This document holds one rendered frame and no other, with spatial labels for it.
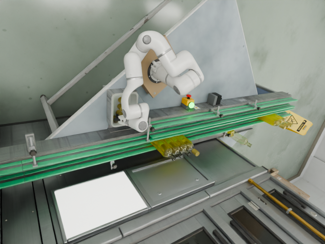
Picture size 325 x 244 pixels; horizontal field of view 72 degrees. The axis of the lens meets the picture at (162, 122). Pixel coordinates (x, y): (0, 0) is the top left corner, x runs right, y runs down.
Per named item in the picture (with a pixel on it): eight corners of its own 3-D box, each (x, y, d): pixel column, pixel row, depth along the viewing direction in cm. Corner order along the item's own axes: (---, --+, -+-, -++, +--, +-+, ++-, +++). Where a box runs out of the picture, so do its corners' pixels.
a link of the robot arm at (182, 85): (161, 77, 123) (178, 86, 112) (180, 64, 126) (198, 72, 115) (167, 90, 130) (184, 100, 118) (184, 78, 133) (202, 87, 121)
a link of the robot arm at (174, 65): (155, 59, 118) (179, 43, 122) (179, 97, 125) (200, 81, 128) (161, 56, 109) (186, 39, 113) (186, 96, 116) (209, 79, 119)
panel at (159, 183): (51, 194, 120) (64, 247, 96) (50, 190, 119) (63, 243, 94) (183, 155, 167) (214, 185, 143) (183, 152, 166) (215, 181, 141)
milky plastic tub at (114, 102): (106, 122, 145) (111, 128, 139) (106, 89, 135) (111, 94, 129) (130, 118, 154) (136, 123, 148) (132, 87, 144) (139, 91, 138)
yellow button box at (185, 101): (180, 105, 174) (185, 109, 169) (181, 96, 171) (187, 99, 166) (187, 104, 178) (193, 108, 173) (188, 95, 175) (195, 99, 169)
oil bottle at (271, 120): (256, 117, 219) (282, 130, 198) (257, 112, 216) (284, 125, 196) (259, 116, 222) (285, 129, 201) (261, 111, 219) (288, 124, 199)
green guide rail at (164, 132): (146, 133, 150) (152, 139, 145) (146, 131, 150) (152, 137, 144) (288, 104, 241) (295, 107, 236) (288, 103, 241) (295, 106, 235)
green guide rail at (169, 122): (147, 123, 147) (153, 129, 141) (147, 122, 147) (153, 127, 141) (290, 98, 238) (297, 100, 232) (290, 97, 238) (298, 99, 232)
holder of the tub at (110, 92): (106, 128, 148) (110, 134, 142) (106, 89, 135) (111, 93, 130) (130, 124, 157) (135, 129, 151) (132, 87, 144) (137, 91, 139)
